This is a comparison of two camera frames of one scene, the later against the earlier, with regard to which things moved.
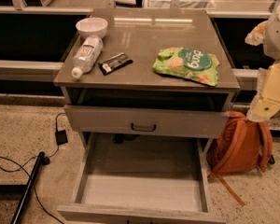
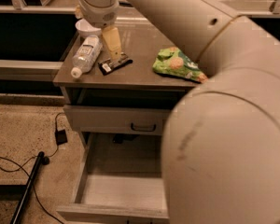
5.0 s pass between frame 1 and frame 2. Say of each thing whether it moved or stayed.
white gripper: moved
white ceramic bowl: stayed
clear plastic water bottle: stayed
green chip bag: stayed
